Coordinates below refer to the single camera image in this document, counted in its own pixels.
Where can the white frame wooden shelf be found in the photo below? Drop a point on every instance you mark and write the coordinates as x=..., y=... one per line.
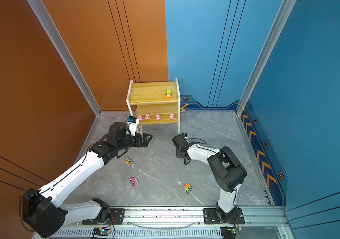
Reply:
x=150, y=98

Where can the aluminium corner post right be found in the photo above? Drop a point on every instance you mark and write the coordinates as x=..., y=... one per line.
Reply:
x=270, y=42

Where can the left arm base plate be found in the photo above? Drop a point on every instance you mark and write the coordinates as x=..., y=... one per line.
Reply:
x=113, y=216

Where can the aluminium corner post left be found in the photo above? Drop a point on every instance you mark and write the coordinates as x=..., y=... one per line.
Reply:
x=55, y=37

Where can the yellow multicolour toy car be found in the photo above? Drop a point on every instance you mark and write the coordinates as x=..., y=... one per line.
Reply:
x=128, y=162

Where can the green circuit board left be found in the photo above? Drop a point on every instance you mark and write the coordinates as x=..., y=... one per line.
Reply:
x=102, y=233

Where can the pink toy car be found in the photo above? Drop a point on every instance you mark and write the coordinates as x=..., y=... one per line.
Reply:
x=134, y=181

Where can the orange green toy car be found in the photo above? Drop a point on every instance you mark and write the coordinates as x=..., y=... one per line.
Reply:
x=187, y=188

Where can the circuit board right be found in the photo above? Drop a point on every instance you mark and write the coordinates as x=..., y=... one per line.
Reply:
x=230, y=232

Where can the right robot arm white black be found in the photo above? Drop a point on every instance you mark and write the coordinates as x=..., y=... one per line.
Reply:
x=229, y=173

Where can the aluminium corner post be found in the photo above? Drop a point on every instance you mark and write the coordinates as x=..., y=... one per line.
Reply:
x=55, y=37
x=270, y=42

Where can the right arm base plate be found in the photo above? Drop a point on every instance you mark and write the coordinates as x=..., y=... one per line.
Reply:
x=217, y=216

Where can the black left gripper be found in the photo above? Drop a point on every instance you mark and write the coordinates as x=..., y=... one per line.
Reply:
x=144, y=143

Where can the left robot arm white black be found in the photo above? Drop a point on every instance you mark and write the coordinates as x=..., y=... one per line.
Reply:
x=44, y=209

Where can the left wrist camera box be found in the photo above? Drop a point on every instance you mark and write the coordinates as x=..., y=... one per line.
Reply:
x=132, y=123

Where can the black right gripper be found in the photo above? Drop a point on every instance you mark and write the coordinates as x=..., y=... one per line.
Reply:
x=178, y=154

